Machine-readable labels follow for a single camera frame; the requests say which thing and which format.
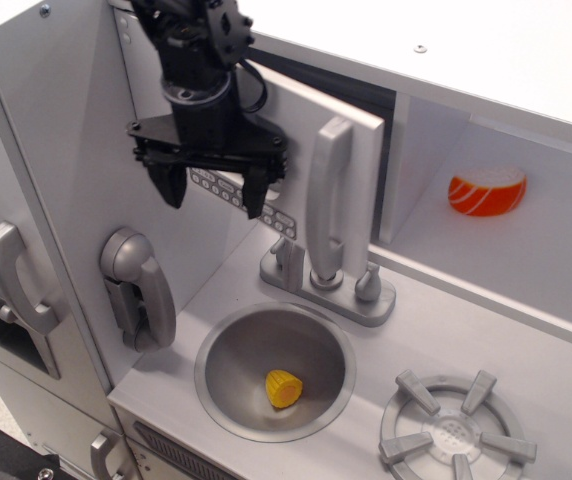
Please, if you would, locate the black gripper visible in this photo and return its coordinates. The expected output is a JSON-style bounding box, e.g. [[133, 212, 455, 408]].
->
[[127, 99, 287, 219]]

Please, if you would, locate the white microwave door with handle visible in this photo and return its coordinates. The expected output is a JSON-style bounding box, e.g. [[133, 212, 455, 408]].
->
[[117, 3, 384, 279]]

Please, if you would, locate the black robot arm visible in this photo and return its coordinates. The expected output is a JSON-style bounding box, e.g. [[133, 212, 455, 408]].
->
[[128, 1, 287, 219]]

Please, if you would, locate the grey toy faucet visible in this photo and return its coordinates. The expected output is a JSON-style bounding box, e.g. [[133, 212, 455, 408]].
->
[[260, 238, 397, 328]]

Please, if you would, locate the round metal sink bowl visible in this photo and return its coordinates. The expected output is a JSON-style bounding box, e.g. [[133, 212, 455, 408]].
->
[[195, 303, 357, 443]]

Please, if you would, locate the yellow toy corn piece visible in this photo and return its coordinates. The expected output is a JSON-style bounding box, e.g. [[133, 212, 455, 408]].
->
[[265, 369, 303, 409]]

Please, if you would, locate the grey ice dispenser panel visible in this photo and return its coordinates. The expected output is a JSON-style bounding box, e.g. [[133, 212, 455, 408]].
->
[[0, 298, 61, 380]]

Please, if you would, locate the orange salmon sushi toy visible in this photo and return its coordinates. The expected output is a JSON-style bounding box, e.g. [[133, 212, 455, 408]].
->
[[448, 166, 528, 217]]

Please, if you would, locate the grey toy stove burner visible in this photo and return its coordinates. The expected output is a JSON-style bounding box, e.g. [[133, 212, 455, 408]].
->
[[379, 370, 537, 479]]

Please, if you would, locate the grey toy wall phone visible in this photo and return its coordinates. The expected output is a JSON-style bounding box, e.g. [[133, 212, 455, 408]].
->
[[100, 227, 176, 353]]

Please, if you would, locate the grey fridge door handle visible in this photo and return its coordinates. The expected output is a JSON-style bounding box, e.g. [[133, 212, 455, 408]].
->
[[0, 221, 59, 336]]

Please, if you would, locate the grey oven door handle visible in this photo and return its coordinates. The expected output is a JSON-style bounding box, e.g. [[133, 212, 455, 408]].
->
[[90, 433, 124, 480]]

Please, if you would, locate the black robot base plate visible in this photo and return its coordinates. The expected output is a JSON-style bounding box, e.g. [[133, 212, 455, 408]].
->
[[0, 430, 68, 479]]

